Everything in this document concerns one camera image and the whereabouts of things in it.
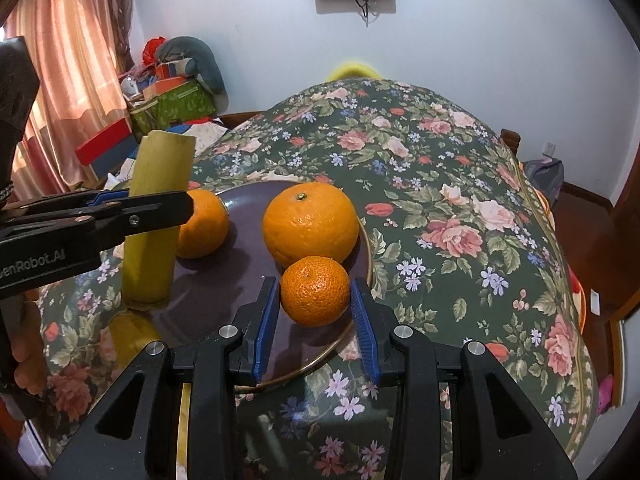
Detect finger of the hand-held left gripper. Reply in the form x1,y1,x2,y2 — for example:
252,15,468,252
14,189,196,252

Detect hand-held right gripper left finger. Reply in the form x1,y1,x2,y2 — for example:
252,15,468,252
47,276,280,480

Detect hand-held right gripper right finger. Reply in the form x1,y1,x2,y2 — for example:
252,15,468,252
349,279,581,480

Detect small mandarin orange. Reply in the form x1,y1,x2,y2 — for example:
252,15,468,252
280,256,351,328

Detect dark purple plate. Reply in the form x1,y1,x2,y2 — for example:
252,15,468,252
107,180,373,392

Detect person's left hand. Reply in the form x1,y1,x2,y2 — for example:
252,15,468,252
10,300,50,394

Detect medium orange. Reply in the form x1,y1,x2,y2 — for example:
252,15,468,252
176,189,230,260

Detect blue flat box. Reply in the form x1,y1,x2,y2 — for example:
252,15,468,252
87,135,142,177

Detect red flat box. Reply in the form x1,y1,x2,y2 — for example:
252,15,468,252
75,119,133,167

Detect green patterned box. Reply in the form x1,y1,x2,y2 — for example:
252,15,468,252
129,82,218,136

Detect large orange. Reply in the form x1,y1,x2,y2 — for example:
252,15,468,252
262,182,361,269

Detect orange gift box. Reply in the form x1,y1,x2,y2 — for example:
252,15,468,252
142,76,187,102

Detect red flower decoration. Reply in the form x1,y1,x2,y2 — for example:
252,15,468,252
143,36,167,67

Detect grey plush toy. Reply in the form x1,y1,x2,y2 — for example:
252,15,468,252
155,36,228,97

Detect pink curtain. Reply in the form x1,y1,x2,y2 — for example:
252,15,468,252
0,0,151,196

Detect floral tablecloth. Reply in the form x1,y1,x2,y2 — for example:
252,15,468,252
30,76,598,480

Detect grey bag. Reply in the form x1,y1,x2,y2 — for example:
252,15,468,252
522,158,566,207

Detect wooden chair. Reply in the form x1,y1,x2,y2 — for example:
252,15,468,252
500,129,522,161

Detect pink object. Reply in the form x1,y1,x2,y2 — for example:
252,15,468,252
597,375,614,414

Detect yellow round object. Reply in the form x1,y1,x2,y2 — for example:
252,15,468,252
325,60,382,82

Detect black monitor cable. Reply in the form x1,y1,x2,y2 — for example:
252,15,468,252
355,0,382,27

